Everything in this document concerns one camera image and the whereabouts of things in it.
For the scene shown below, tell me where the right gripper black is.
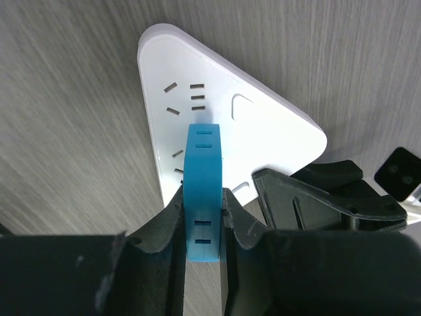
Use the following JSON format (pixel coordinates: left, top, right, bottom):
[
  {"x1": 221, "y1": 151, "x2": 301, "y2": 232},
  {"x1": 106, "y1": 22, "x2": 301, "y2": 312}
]
[{"x1": 252, "y1": 160, "x2": 407, "y2": 232}]

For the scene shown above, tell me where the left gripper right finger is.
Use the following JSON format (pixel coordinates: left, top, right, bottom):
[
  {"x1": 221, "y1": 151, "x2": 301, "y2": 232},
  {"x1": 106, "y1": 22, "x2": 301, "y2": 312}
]
[{"x1": 222, "y1": 190, "x2": 420, "y2": 315}]

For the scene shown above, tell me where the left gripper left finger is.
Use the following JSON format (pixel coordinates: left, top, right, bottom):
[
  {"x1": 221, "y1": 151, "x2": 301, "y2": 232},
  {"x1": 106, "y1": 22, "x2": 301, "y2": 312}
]
[{"x1": 1, "y1": 190, "x2": 186, "y2": 315}]

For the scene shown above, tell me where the blue plug adapter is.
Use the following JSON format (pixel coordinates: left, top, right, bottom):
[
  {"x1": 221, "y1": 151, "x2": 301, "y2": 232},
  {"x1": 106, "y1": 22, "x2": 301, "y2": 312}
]
[{"x1": 183, "y1": 124, "x2": 223, "y2": 262}]

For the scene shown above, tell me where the white triangular power socket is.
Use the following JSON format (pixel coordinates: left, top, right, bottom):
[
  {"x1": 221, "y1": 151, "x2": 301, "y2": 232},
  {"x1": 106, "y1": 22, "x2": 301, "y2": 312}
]
[{"x1": 137, "y1": 24, "x2": 328, "y2": 205}]

